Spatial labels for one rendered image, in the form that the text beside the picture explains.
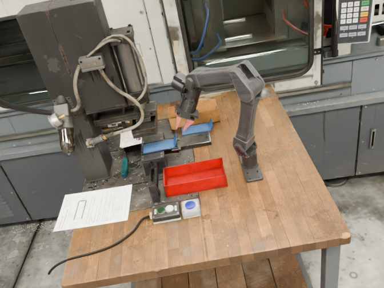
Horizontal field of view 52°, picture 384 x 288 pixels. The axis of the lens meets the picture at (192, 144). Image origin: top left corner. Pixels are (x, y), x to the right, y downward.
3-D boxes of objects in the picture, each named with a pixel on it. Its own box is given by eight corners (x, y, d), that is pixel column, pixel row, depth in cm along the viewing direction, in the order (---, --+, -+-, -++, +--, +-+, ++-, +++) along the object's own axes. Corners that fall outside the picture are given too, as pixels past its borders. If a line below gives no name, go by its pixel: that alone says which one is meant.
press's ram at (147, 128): (161, 139, 161) (144, 74, 144) (99, 151, 162) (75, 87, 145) (160, 117, 175) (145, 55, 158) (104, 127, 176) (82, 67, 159)
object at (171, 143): (178, 146, 170) (176, 140, 168) (143, 153, 170) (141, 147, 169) (177, 138, 176) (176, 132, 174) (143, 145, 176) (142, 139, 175)
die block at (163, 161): (167, 172, 171) (164, 158, 167) (145, 176, 171) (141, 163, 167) (167, 146, 188) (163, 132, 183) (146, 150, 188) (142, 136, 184)
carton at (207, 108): (220, 123, 197) (218, 109, 193) (171, 132, 198) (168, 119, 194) (217, 110, 208) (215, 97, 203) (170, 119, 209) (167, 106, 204)
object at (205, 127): (214, 130, 188) (212, 124, 186) (182, 135, 189) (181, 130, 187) (212, 122, 194) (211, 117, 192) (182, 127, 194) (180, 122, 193)
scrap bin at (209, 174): (227, 186, 157) (226, 175, 154) (166, 197, 158) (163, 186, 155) (223, 168, 167) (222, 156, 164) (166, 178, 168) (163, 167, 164)
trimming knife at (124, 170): (122, 179, 173) (128, 176, 173) (120, 175, 171) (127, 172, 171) (124, 155, 187) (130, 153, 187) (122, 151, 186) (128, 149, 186)
